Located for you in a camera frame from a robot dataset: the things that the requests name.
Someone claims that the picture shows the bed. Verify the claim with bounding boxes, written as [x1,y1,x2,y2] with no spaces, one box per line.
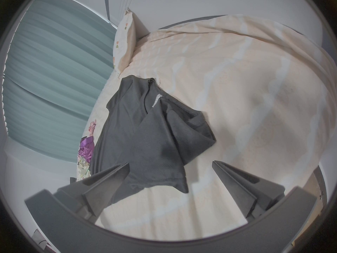
[76,0,336,242]

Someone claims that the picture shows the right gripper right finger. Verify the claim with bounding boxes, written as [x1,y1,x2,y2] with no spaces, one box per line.
[212,160,285,219]

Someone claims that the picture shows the white printed pillow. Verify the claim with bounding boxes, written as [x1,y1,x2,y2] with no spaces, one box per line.
[113,9,137,74]

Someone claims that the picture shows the white printed pyjama top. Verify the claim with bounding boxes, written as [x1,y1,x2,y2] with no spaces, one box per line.
[76,158,91,181]

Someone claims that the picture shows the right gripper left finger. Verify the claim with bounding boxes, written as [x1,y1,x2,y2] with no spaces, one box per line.
[54,163,130,220]

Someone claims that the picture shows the blue-green curtain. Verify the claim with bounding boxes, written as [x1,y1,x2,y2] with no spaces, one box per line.
[3,0,117,163]

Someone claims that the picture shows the purple garment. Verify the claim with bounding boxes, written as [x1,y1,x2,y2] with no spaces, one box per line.
[78,136,95,161]

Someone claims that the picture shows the black T-shirt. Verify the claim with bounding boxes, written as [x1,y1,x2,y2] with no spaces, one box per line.
[90,75,217,205]

